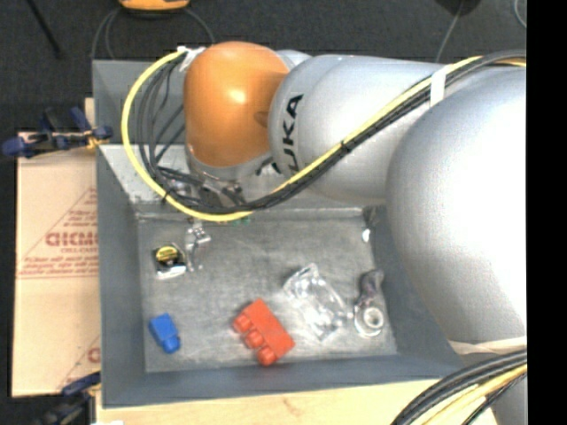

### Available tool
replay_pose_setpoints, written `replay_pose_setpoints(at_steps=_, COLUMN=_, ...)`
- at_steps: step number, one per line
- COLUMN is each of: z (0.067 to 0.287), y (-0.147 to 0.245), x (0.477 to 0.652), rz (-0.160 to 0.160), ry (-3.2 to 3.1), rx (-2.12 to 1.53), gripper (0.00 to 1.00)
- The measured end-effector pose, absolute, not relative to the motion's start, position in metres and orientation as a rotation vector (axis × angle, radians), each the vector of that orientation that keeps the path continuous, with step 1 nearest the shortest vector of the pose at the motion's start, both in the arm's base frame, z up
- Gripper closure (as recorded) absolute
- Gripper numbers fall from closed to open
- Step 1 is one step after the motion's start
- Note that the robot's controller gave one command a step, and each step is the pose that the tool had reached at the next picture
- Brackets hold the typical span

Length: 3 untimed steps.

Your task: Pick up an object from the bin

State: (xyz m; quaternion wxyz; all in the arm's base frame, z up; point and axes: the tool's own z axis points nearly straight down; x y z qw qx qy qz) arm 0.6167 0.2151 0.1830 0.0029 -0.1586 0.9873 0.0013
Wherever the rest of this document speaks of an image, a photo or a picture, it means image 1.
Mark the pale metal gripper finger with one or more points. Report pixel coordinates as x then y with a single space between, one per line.
191 255
203 236

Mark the clear plastic packet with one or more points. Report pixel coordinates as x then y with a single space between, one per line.
316 301

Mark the blue toy block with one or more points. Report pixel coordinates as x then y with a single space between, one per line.
164 332

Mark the red toy brick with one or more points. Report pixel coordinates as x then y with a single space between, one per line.
266 330

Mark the brown cardboard board red print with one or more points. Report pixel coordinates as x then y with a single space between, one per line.
53 290

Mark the yellow and black tape measure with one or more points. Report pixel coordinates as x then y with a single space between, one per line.
167 258

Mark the grey metal bin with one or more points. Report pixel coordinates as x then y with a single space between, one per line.
248 264

